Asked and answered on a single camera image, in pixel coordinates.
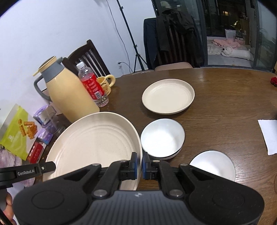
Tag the yellow bear mug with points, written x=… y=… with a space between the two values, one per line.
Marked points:
x=106 y=83

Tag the brown chair seat cushion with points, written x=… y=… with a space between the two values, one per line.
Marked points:
x=138 y=73
x=173 y=66

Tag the yellow thermos jug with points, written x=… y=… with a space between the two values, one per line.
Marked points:
x=71 y=97

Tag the green snack box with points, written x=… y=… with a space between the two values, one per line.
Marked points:
x=15 y=127

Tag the chair with dark jacket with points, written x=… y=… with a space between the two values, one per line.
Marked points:
x=173 y=34

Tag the dark wooden chair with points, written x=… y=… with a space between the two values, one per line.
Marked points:
x=86 y=54

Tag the pink blanket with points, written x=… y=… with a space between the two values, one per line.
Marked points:
x=227 y=42

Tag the red box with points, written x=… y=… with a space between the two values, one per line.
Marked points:
x=35 y=152

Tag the person's left hand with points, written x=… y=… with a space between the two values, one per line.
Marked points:
x=10 y=207

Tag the white wall outlet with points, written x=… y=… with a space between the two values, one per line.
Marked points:
x=120 y=65

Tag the cream round plate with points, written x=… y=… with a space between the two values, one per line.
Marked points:
x=167 y=95
x=93 y=142

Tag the glass sliding door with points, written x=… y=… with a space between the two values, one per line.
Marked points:
x=256 y=32

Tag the plastic bottle with red label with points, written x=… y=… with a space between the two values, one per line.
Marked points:
x=93 y=86

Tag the white paper sheet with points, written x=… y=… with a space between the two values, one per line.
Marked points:
x=269 y=136

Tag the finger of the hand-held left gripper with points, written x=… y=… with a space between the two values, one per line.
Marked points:
x=47 y=167

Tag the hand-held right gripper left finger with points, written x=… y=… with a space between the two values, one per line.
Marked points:
x=133 y=168

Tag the black tripod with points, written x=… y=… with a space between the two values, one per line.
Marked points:
x=132 y=39

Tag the red flower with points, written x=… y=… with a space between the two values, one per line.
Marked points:
x=274 y=81

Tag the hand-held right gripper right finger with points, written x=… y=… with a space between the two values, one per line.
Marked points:
x=145 y=171

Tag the white plush toy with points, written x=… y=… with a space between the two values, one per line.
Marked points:
x=233 y=53

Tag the white bowl with dark rim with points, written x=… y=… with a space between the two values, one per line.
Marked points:
x=162 y=138
x=213 y=165

